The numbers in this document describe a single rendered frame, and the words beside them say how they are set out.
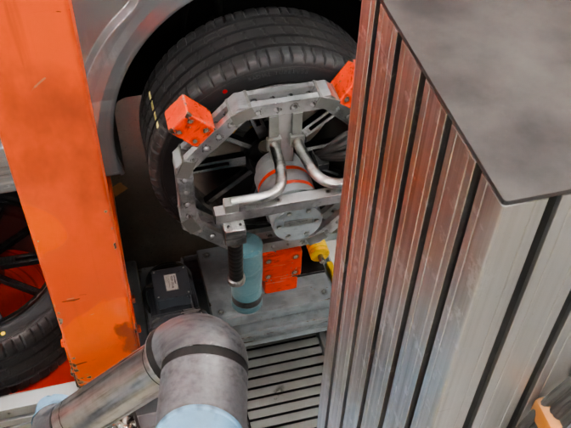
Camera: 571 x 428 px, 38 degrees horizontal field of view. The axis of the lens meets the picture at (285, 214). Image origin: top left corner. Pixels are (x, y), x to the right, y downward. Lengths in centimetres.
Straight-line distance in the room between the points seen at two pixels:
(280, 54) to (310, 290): 96
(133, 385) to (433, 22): 78
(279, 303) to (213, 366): 159
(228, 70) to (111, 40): 29
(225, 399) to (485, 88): 61
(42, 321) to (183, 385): 132
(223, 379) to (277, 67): 107
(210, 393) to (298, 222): 104
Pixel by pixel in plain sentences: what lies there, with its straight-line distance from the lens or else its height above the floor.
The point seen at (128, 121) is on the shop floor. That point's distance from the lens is 362.
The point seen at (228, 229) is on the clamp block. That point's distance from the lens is 188.
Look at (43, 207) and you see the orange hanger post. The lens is 163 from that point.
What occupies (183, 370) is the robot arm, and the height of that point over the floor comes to 146.
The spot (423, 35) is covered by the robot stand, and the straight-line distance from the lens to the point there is 59.
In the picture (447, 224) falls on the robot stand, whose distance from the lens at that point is 56.
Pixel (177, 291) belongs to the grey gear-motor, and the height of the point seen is 43.
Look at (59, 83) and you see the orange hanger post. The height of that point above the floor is 149.
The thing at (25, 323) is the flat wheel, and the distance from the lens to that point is 235.
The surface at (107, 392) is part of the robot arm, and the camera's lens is 127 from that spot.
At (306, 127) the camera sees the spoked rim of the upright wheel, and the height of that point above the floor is 93.
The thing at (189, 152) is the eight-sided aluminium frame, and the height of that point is 100.
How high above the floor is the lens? 236
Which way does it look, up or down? 48 degrees down
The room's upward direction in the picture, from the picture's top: 2 degrees clockwise
